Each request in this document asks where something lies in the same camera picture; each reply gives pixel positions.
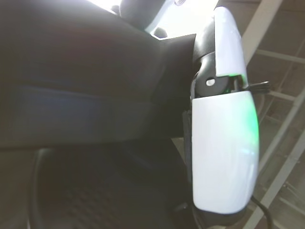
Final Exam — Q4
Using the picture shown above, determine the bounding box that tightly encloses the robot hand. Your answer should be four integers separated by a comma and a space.
0, 6, 260, 229

